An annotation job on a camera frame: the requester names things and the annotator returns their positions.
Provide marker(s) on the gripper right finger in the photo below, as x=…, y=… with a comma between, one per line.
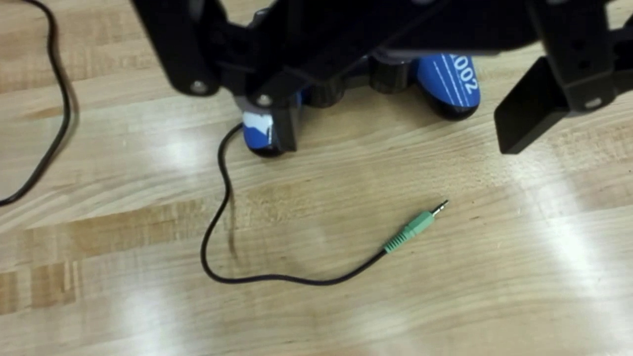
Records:
x=576, y=59

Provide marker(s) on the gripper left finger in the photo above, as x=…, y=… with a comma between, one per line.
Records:
x=173, y=44

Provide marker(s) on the blue and black device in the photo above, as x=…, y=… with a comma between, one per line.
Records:
x=445, y=84

